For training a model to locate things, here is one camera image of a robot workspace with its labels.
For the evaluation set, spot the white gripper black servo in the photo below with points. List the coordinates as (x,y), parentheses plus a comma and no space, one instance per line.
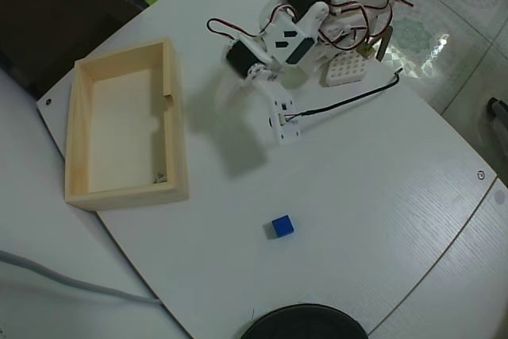
(257,75)

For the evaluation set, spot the small blue cube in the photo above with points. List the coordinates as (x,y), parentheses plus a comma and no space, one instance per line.
(281,226)

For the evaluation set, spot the light wooden box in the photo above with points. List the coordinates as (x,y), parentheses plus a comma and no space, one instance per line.
(119,196)

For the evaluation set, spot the brass and wood clamp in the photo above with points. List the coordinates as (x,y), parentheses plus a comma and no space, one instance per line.
(383,43)

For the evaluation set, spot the black round object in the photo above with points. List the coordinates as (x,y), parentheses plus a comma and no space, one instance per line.
(301,323)

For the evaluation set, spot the black stand leg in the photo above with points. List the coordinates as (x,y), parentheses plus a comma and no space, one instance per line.
(501,110)

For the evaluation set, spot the grey round cap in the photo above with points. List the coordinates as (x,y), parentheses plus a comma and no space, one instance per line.
(501,197)

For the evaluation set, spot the white wrist camera mount plate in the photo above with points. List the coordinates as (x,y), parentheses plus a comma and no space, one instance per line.
(285,124)

